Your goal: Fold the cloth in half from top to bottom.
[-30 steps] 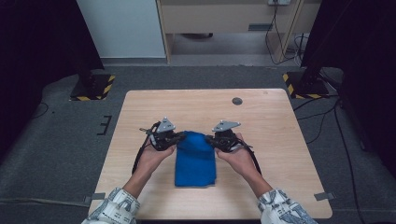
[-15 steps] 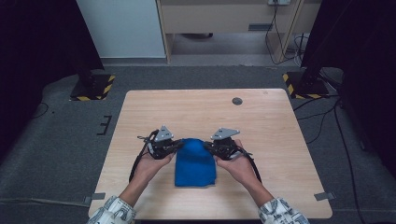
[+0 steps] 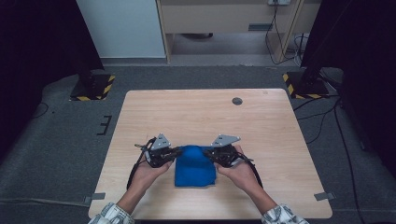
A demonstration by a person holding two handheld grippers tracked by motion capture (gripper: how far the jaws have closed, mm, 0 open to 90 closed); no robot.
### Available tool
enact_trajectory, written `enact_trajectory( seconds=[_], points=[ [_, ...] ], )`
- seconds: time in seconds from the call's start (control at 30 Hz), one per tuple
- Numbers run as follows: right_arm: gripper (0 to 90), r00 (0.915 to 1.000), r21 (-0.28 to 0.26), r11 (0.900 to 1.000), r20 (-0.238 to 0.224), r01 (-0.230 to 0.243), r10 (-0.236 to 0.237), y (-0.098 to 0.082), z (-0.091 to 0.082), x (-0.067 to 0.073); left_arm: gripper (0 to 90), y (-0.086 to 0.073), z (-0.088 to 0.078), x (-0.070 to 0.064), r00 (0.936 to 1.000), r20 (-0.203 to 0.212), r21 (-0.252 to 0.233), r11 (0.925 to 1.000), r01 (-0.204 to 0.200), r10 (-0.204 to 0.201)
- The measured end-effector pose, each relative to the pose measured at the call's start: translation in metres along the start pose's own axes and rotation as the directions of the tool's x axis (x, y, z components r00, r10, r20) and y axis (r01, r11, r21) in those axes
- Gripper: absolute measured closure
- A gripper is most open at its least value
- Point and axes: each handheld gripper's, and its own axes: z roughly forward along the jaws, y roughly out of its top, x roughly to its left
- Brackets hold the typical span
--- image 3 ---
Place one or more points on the grey round table grommet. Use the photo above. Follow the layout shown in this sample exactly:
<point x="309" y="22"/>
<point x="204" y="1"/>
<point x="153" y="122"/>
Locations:
<point x="237" y="101"/>

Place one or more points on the white panel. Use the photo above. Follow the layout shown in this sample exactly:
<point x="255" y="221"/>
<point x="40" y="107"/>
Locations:
<point x="124" y="28"/>

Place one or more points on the light wooden cabinet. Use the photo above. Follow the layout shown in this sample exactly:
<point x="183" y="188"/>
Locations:
<point x="218" y="18"/>

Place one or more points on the dark curtain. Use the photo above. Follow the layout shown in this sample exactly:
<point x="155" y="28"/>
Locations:
<point x="37" y="46"/>
<point x="364" y="62"/>

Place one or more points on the person's right hand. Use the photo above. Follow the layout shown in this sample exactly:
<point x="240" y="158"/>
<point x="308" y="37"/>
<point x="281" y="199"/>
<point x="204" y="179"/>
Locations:
<point x="239" y="174"/>

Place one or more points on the black stand base yellow stripes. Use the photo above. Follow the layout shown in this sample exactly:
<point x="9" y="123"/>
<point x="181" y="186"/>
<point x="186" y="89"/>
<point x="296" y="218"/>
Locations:
<point x="93" y="88"/>
<point x="306" y="87"/>

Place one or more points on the grey tape piece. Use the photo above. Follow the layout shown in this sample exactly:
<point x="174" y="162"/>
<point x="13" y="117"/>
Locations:
<point x="96" y="197"/>
<point x="324" y="196"/>

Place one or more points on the person's left hand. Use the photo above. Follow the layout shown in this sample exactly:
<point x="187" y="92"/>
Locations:
<point x="148" y="175"/>

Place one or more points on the white power strip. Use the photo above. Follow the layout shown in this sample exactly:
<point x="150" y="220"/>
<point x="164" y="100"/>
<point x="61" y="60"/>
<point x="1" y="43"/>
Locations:
<point x="279" y="2"/>

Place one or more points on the blue cloth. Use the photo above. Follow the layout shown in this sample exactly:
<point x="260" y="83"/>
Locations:
<point x="194" y="168"/>

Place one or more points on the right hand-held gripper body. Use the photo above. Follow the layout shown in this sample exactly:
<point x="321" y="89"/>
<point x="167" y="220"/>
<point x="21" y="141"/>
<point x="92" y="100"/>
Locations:
<point x="225" y="149"/>

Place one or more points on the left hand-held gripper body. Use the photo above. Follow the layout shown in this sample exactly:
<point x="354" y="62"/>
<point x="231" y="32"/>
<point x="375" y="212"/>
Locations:
<point x="157" y="152"/>

